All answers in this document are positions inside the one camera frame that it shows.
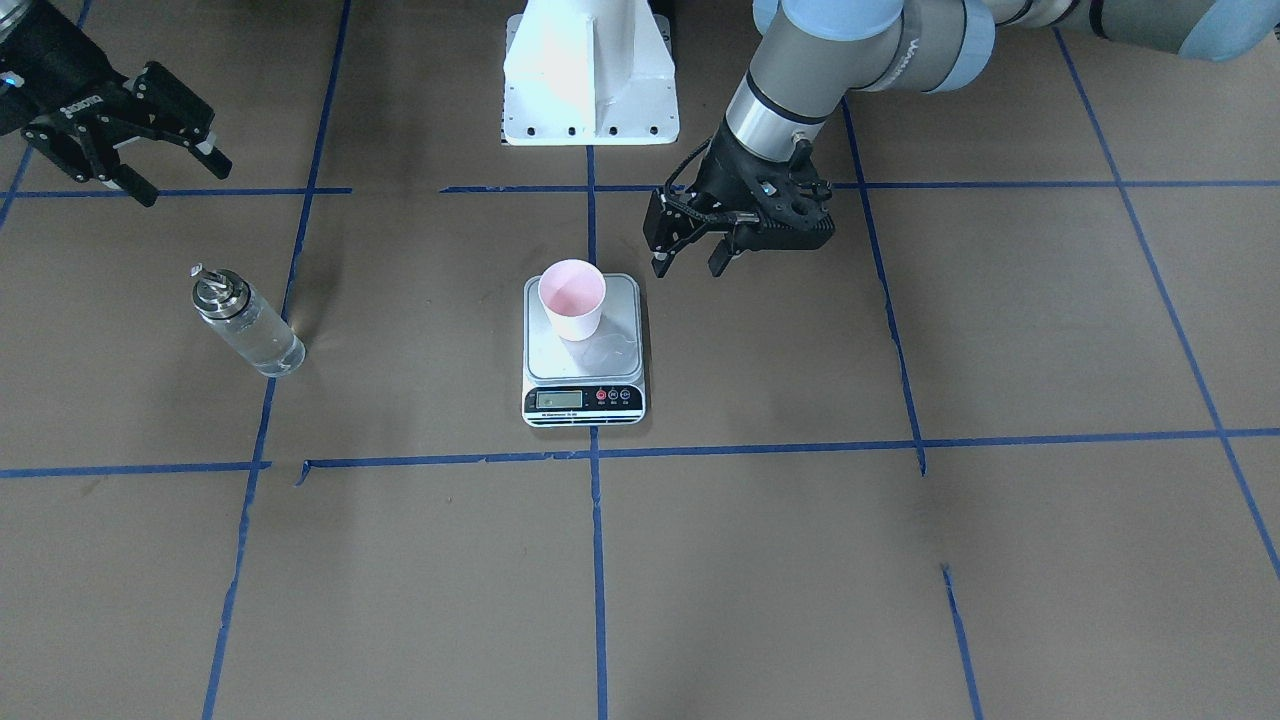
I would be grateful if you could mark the pink plastic cup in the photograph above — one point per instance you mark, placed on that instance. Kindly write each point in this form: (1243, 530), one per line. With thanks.
(572, 294)

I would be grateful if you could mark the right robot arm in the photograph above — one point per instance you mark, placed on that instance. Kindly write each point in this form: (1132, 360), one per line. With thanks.
(62, 95)

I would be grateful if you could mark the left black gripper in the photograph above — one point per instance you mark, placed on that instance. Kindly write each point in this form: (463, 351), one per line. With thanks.
(718, 176)

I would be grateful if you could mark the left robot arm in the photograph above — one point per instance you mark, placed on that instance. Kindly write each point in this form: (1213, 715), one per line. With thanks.
(813, 53)

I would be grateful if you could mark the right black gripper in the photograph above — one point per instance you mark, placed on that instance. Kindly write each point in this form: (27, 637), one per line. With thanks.
(52, 75)

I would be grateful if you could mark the white pedestal column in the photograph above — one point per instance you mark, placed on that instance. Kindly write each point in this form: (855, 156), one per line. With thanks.
(599, 73)

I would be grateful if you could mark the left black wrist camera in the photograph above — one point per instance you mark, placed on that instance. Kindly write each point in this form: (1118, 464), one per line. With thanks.
(789, 201)

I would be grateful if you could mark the glass sauce bottle steel cap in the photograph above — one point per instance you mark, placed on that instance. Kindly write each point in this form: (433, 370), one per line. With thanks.
(238, 313)

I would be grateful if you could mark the white digital kitchen scale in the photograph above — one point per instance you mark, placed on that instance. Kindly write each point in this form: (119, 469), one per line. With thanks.
(593, 382)

